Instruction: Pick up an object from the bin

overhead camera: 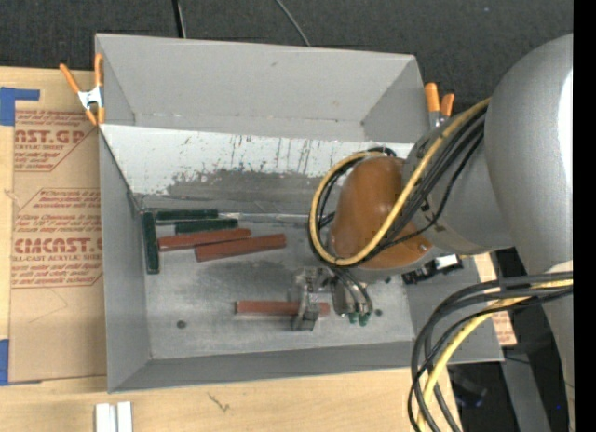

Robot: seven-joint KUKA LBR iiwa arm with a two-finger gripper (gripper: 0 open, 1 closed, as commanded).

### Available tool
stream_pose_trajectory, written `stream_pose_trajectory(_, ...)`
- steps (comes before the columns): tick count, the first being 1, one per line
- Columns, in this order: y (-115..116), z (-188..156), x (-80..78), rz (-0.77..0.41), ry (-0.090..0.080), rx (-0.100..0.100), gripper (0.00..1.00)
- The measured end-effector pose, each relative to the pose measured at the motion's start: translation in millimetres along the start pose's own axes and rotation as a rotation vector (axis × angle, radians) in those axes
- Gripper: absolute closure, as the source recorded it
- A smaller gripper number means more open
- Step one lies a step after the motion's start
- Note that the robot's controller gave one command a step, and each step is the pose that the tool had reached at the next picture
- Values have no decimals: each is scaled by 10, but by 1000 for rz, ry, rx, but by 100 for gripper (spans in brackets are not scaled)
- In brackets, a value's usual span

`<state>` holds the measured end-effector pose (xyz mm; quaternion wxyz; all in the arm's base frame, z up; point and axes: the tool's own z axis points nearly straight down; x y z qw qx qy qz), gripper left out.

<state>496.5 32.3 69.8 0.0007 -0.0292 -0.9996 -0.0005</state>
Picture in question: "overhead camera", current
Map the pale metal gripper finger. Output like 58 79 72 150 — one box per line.
291 267 324 304
291 302 331 331

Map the grey metal bin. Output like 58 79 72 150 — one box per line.
94 33 505 394

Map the dark green flat block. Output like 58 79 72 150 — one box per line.
142 209 161 276
174 218 240 236
155 209 220 223

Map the brown cardboard board, red print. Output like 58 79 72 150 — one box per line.
0 65 109 385

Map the black cylinder on white bracket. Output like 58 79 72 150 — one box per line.
401 254 462 286

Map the red-brown block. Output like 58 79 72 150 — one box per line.
235 299 332 317
156 227 252 253
194 233 288 263

